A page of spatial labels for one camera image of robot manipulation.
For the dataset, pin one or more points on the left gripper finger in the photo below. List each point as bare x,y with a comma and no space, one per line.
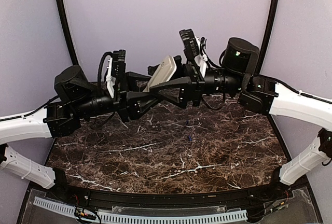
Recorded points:
139,103
137,82

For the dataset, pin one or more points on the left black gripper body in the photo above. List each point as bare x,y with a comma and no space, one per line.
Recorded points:
121,104

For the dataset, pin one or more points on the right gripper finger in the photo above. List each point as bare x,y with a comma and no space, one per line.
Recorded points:
176,91
179,67

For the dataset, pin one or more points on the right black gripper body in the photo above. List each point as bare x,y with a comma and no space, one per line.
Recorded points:
198,83

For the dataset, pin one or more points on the grey remote control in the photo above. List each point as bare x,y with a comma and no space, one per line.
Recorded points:
165,70

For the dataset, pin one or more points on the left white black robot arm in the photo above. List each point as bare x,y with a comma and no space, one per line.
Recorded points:
76,99

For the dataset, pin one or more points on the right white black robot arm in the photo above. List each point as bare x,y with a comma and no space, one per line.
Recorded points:
260,94

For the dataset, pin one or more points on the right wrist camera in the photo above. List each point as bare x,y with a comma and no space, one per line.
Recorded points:
193,50

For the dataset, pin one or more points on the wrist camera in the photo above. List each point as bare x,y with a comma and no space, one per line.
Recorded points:
115,71
193,50

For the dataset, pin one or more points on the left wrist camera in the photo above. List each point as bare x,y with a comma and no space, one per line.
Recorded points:
115,71

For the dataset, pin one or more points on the black front rail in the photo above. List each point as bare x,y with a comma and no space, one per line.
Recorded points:
249,197

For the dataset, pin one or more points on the white slotted cable duct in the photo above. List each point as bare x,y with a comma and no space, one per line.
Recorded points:
140,215

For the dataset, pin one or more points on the right black frame post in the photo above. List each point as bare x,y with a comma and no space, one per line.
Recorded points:
267,34

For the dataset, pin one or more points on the black frame post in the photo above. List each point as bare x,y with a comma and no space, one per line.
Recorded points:
66,32
267,34

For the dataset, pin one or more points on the left black frame post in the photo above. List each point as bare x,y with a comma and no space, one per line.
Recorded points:
66,32

